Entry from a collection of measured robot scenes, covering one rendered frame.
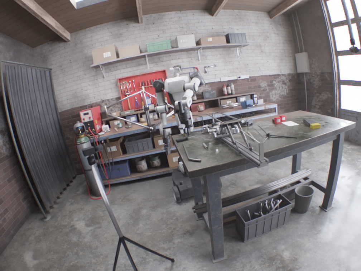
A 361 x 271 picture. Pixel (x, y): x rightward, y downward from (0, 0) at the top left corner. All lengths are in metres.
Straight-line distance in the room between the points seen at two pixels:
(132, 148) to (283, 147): 2.13
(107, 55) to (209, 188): 2.69
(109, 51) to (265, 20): 3.22
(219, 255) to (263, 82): 3.39
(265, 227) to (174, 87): 1.60
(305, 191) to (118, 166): 2.50
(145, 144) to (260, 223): 1.90
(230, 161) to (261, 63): 3.27
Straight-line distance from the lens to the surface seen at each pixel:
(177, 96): 1.95
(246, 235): 1.66
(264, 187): 1.95
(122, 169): 2.91
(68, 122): 3.76
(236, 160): 1.01
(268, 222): 1.69
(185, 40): 3.28
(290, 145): 1.21
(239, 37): 3.61
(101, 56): 3.27
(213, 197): 1.14
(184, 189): 2.14
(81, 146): 2.62
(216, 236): 1.37
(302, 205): 1.95
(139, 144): 2.74
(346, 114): 4.10
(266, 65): 4.15
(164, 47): 3.17
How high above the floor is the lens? 1.30
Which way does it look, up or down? 15 degrees down
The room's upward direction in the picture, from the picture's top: 10 degrees counter-clockwise
